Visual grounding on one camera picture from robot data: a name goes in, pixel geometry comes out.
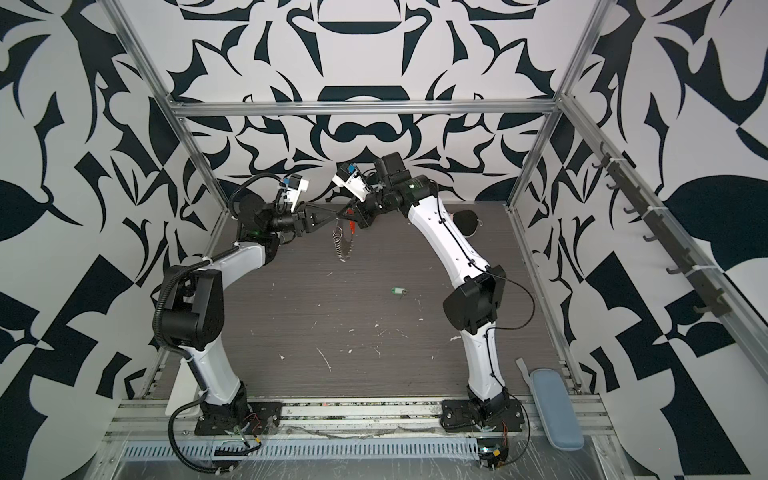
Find red handled metal key ring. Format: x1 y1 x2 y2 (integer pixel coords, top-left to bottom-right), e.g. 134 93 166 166
332 217 359 264

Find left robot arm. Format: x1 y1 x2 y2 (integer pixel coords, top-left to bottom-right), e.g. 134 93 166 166
152 194 337 421

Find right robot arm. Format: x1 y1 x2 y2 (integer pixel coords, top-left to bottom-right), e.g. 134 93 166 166
333 154 509 423

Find pink plush doll black hair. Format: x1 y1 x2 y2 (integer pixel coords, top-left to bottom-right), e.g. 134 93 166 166
450 209 483 238

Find blue grey pad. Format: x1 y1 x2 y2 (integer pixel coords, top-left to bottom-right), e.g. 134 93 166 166
515 358 585 452

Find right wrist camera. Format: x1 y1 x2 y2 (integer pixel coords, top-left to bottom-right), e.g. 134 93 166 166
332 162 371 202

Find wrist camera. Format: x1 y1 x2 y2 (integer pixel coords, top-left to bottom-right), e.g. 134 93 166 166
332 162 371 202
277 174 309 212

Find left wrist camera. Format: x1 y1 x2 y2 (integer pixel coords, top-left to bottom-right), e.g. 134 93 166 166
277 174 309 212

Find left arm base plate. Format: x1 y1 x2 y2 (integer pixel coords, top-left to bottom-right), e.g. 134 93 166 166
194 401 283 436

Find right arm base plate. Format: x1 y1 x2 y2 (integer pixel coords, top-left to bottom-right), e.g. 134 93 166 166
439 398 526 433

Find black corrugated cable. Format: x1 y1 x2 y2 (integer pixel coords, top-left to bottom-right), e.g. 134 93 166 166
166 395 263 475

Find black wall hook rail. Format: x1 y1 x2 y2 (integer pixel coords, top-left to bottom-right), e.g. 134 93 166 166
593 141 733 318

